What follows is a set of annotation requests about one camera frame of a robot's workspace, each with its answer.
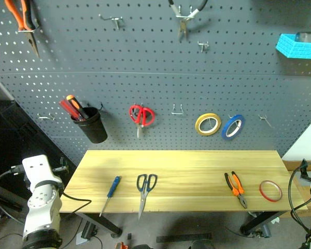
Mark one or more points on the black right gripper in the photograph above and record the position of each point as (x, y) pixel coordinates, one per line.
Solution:
(307, 172)

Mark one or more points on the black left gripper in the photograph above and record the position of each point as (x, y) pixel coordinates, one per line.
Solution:
(62, 168)

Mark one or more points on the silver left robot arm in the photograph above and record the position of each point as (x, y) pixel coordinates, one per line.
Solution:
(42, 207)

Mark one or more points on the grey metal pegboard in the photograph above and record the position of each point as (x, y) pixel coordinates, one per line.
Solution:
(155, 77)

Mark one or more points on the red tape roll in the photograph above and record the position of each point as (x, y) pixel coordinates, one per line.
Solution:
(264, 195)

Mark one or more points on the black plastic cup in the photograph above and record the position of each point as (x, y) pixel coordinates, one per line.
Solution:
(93, 128)

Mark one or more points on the silver pegboard hook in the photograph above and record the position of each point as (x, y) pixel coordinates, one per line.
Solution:
(176, 112)
(45, 118)
(114, 19)
(203, 46)
(264, 118)

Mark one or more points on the black table leg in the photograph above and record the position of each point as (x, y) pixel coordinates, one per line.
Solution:
(261, 220)
(103, 224)

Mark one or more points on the orange black screwdriver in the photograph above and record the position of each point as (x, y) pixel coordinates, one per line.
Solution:
(75, 103)

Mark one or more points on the grey power strip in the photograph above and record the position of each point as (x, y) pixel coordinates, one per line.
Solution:
(86, 232)

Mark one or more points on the orange black combination pliers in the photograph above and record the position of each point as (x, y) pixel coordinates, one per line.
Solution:
(237, 188)

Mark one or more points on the blue black scissors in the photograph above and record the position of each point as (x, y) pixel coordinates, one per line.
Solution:
(144, 192)

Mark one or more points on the blue tape roll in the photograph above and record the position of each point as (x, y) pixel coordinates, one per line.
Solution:
(226, 129)

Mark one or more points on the orange floor object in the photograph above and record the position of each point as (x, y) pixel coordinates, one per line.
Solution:
(121, 246)

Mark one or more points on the yellow tape roll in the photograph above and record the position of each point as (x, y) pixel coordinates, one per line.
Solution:
(200, 122)

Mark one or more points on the cyan plastic bin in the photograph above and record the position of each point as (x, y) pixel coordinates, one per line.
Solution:
(298, 48)

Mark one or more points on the clear plastic container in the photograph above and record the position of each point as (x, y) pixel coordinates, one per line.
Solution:
(309, 36)

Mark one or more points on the orange long nose pliers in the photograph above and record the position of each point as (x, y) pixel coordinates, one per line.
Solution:
(23, 18)

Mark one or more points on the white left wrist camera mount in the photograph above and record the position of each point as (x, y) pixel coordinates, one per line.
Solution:
(39, 168)

